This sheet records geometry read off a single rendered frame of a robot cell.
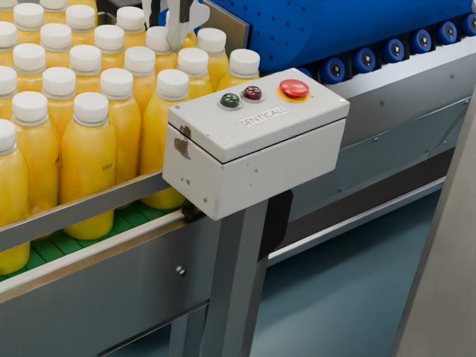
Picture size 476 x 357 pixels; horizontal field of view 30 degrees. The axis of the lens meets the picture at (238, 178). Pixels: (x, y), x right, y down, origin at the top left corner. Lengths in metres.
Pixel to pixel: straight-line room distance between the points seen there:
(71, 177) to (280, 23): 0.45
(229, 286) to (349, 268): 1.43
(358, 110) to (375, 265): 1.15
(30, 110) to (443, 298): 0.80
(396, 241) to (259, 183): 1.72
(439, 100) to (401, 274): 1.01
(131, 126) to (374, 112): 0.57
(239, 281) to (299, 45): 0.38
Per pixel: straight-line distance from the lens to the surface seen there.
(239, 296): 1.19
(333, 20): 1.32
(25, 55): 1.12
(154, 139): 1.11
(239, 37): 1.34
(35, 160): 1.04
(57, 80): 1.07
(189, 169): 1.00
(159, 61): 1.20
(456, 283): 1.49
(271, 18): 1.36
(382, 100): 1.55
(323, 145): 1.07
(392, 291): 2.54
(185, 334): 1.85
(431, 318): 1.56
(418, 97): 1.63
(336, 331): 2.37
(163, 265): 1.18
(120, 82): 1.08
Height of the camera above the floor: 1.61
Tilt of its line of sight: 35 degrees down
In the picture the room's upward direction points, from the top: 9 degrees clockwise
